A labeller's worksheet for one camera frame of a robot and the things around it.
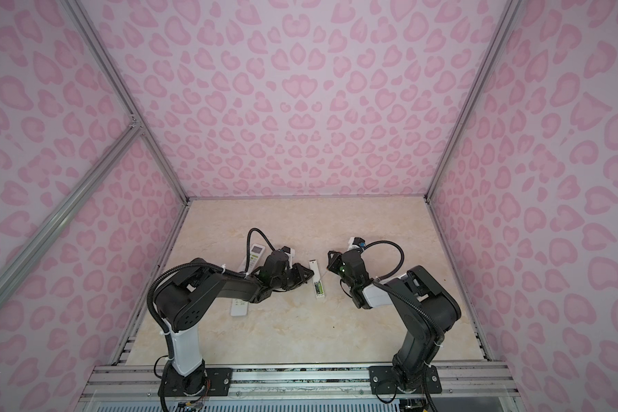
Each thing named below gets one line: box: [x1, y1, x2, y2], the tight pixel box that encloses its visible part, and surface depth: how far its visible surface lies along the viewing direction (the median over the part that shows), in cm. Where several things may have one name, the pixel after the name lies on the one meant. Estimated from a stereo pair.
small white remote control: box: [230, 298, 249, 317], surface depth 88 cm
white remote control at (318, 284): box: [309, 259, 326, 299], surface depth 92 cm
